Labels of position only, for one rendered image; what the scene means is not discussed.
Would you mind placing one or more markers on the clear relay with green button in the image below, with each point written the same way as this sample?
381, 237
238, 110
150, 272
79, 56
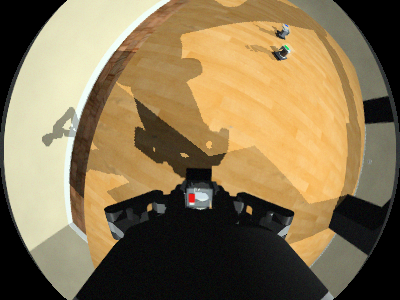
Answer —
284, 51

